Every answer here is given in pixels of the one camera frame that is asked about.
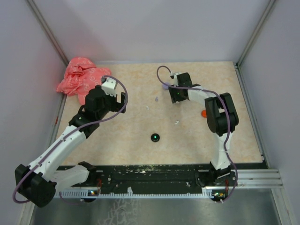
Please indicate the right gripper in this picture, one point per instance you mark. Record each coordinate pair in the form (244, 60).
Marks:
(174, 98)

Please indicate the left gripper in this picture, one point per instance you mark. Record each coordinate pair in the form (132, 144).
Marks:
(117, 105)

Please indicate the orange earbud charging case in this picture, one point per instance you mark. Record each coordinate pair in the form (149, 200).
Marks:
(204, 114)

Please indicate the black earbud charging case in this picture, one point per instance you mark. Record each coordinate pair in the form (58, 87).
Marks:
(155, 137)

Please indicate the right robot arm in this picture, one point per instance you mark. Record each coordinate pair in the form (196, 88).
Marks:
(221, 118)

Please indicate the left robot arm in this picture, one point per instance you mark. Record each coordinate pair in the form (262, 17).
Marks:
(39, 181)

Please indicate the purple earbud charging case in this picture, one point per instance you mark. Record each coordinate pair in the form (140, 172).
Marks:
(165, 85)

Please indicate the pink crumpled cloth bag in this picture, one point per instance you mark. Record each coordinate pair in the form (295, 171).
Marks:
(81, 75)

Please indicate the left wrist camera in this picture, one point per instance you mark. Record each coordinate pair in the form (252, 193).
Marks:
(109, 87)

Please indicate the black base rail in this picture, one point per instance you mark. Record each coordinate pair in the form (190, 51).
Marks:
(155, 179)

